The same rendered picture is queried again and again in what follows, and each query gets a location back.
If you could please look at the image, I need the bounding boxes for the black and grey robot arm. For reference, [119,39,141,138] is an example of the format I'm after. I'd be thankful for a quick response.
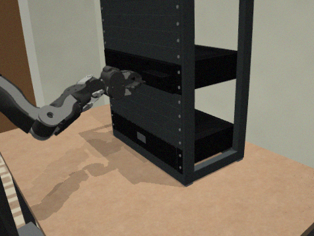
[0,74,106,140]

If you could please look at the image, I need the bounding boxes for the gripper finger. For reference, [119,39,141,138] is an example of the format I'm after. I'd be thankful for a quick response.
[124,79,146,97]
[120,70,143,81]

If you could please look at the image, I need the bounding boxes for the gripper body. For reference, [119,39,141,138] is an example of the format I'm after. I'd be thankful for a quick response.
[99,65,125,100]

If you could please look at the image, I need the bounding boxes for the black storage rack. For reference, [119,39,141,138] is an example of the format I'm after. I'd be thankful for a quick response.
[100,0,254,187]

